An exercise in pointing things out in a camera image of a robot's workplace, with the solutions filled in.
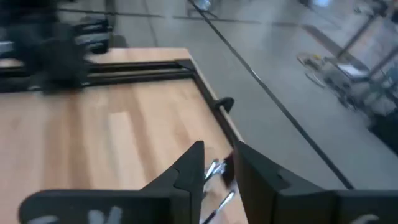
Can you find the clear acrylic brush organizer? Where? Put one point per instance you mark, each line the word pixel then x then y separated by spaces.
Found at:
pixel 214 186

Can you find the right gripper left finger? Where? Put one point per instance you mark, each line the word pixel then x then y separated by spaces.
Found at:
pixel 189 174

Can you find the makeup brush silver ferrule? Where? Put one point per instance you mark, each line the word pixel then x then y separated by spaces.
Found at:
pixel 213 169

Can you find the background equipment rack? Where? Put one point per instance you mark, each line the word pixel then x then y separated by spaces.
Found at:
pixel 357 81

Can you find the black aluminium rig frame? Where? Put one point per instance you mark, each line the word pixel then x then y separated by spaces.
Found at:
pixel 140 74

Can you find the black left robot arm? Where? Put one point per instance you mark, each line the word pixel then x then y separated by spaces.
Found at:
pixel 56 59

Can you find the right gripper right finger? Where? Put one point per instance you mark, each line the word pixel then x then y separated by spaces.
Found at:
pixel 258 177

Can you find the thin black makeup brush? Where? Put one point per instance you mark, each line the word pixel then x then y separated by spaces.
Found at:
pixel 224 202

